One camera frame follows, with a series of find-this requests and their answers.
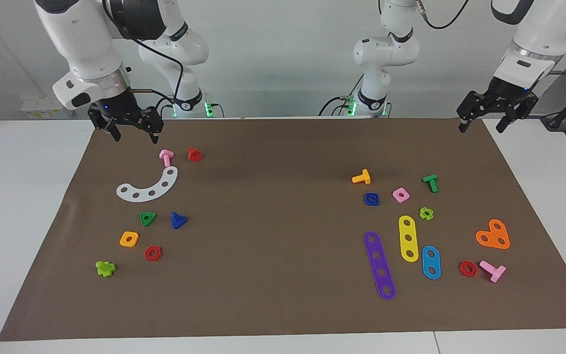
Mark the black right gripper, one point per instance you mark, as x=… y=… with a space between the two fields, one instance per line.
x=121 y=105

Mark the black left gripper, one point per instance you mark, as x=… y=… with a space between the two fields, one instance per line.
x=501 y=101

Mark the blue triangle head screw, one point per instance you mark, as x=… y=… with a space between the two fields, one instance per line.
x=178 y=222

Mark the blue square nut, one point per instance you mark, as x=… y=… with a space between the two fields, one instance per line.
x=366 y=201

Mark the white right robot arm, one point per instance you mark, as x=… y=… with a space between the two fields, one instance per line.
x=81 y=39

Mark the pink plastic screw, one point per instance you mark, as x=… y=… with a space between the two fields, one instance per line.
x=166 y=157
x=494 y=271

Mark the red plastic screw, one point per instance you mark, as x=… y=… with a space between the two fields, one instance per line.
x=194 y=154

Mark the green plastic screw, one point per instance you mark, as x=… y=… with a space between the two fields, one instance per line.
x=432 y=183

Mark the green triangle nut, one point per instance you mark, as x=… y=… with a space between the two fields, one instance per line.
x=147 y=222

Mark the lime green cross nut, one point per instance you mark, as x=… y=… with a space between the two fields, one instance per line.
x=423 y=215

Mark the orange square nut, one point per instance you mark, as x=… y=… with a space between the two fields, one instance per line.
x=123 y=241

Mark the pink square nut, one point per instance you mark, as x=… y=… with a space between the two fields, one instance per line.
x=395 y=193

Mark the red hexagon nut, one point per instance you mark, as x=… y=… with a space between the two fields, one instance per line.
x=148 y=254
x=462 y=269

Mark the orange plastic screw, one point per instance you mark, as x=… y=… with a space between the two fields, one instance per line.
x=361 y=178

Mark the lime green cross screw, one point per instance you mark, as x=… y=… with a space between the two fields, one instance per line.
x=104 y=269

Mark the white curved perforated strip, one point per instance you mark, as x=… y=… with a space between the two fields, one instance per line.
x=144 y=195

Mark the white box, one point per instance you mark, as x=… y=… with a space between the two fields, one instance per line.
x=42 y=107

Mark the orange heart-shaped plate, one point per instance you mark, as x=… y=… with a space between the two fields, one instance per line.
x=493 y=236

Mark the yellow three-hole strip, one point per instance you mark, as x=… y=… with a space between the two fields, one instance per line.
x=408 y=230

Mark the blue two-hole strip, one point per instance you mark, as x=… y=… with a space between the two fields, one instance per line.
x=431 y=262

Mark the purple four-hole strip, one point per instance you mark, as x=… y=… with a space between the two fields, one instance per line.
x=380 y=264

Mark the brown table mat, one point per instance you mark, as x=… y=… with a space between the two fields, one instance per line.
x=273 y=255

